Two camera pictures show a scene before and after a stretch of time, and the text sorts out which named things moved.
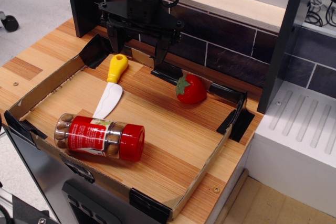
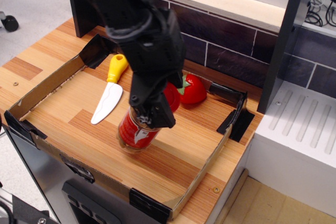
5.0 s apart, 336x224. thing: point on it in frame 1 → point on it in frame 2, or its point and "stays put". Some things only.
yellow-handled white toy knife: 113,92 stays put
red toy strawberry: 190,88 stays put
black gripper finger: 117,34 → 149,102
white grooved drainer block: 294,148 stays put
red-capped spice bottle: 95,136 → 134,134
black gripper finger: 163,44 → 177,78
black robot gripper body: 143,12 → 154,52
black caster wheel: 10,23 stays put
